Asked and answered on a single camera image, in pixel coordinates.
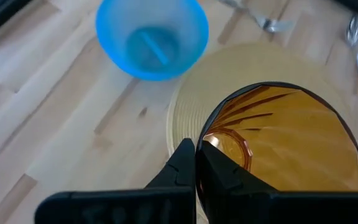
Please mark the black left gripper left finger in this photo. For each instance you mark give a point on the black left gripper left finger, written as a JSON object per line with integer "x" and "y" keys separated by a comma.
{"x": 172, "y": 202}

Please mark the translucent blue plastic bowl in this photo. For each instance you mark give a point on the translucent blue plastic bowl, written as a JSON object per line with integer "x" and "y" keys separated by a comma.
{"x": 152, "y": 40}

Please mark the round woven straw placemat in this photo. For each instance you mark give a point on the round woven straw placemat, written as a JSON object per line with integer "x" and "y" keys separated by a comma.
{"x": 228, "y": 71}

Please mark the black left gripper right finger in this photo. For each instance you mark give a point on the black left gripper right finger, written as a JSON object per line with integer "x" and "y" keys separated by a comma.
{"x": 228, "y": 199}

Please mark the amber faceted drinking glass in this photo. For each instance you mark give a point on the amber faceted drinking glass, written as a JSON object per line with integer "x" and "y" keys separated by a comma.
{"x": 300, "y": 140}

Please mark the silver metal fork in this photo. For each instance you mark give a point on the silver metal fork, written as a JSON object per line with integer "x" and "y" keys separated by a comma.
{"x": 269, "y": 23}

